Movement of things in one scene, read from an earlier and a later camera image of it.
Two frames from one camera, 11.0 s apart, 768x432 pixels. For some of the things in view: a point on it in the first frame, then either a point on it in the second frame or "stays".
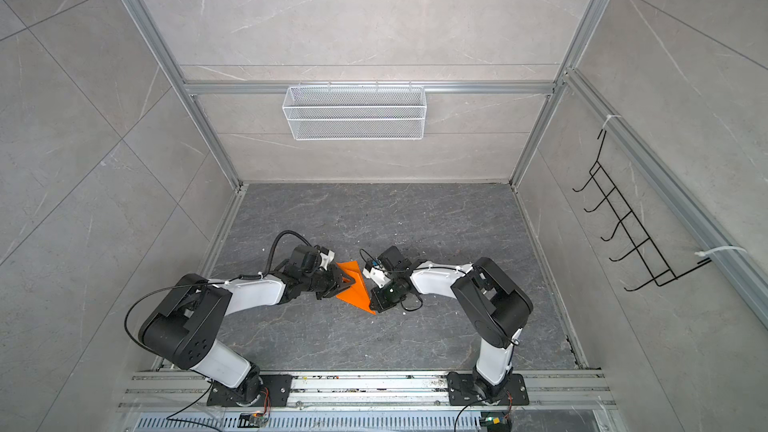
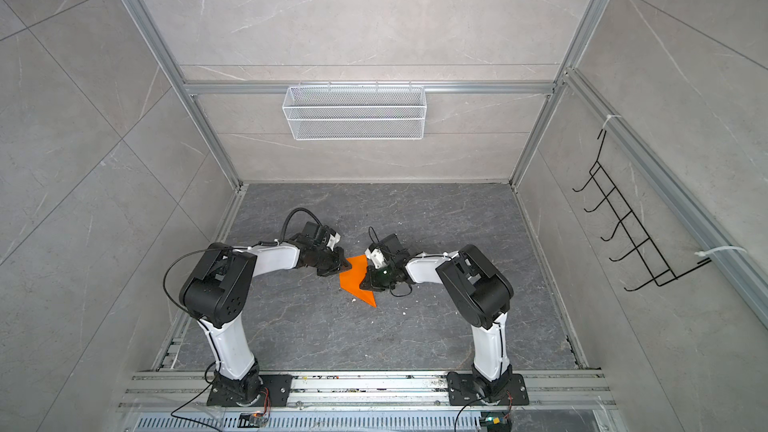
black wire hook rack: (660, 272) stays
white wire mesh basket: (355, 113) stays
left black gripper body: (327, 283) -> (329, 261)
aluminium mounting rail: (176, 388) stays
